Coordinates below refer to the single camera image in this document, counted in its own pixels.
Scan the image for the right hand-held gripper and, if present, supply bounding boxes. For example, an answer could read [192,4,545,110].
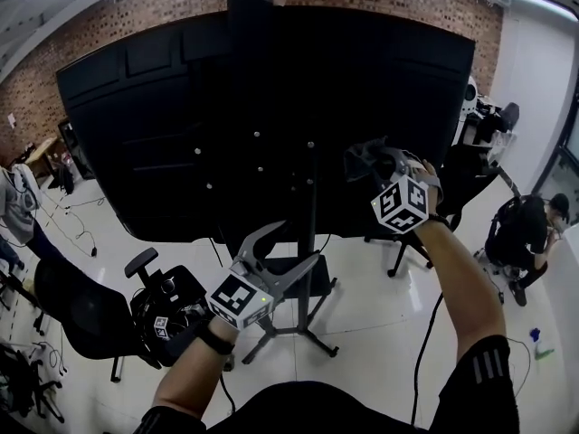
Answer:
[370,146,431,235]

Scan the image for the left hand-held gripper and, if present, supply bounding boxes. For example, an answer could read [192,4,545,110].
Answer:
[205,219,321,332]

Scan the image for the grey cloth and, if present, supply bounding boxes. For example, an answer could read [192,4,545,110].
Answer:
[342,137,391,185]

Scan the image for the black TV stand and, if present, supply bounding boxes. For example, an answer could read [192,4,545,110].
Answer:
[224,0,341,366]

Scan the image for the person's left forearm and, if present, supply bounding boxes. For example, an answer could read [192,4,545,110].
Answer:
[151,318,237,418]

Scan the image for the person's right forearm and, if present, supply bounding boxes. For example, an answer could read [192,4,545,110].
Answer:
[415,217,508,365]

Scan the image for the person's right hand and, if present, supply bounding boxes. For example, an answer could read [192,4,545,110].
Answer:
[408,157,444,217]

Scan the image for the black office chair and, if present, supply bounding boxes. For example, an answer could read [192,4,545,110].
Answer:
[364,145,504,279]
[33,246,216,384]
[0,342,68,424]

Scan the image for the white round appliance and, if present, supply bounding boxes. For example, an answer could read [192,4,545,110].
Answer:
[455,75,481,146]

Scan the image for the cluttered equipment rack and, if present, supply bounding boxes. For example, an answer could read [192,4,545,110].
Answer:
[460,97,520,165]

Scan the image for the spare hand-held gripper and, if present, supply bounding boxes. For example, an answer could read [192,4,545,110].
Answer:
[144,287,207,341]

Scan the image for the person's black-shirted torso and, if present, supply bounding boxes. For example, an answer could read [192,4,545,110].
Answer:
[133,335,521,434]

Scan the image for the black television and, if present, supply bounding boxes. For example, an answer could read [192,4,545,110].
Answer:
[55,5,477,244]

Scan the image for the white counter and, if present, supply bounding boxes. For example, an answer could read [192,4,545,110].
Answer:
[540,223,579,434]

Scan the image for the black cabinet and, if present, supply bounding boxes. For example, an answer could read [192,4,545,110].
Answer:
[57,118,94,181]

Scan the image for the blue and green spray bottle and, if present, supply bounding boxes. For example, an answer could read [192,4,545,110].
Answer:
[528,326,556,362]

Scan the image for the wooden table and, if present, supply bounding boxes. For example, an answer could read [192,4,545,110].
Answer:
[24,136,69,176]

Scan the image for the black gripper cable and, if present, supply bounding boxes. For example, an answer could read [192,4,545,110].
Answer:
[219,368,237,415]
[409,291,445,427]

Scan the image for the black floor cable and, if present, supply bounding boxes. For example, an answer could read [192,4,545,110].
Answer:
[40,192,106,259]

